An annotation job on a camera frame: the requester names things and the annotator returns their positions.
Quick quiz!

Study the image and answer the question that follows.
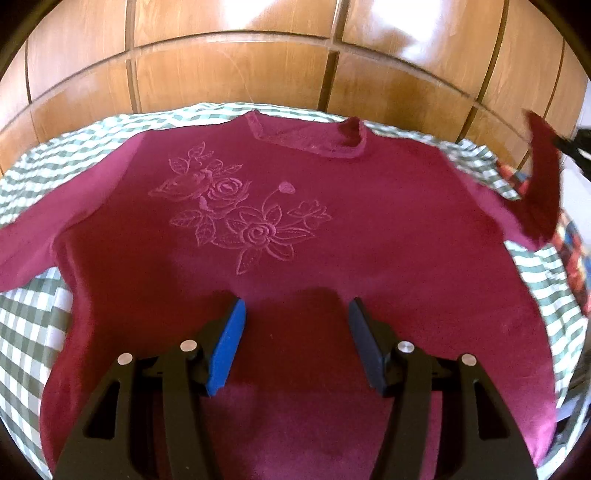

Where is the maroon sweater with embossed roses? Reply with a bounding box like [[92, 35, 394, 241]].
[[0, 110, 566, 470]]

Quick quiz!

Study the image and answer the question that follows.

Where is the wooden panelled headboard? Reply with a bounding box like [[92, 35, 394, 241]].
[[0, 0, 591, 195]]

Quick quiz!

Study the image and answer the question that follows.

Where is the colourful patterned cloth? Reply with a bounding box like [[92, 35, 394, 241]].
[[496, 161, 591, 319]]

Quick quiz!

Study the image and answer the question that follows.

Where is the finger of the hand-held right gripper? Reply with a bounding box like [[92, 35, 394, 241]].
[[553, 130, 591, 175]]

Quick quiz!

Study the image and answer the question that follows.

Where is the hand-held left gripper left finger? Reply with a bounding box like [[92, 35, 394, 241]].
[[54, 295, 247, 480]]

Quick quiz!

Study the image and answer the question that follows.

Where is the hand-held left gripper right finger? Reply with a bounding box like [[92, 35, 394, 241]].
[[347, 298, 540, 480]]

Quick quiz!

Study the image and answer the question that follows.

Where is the green white checked blanket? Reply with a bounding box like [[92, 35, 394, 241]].
[[0, 102, 591, 480]]

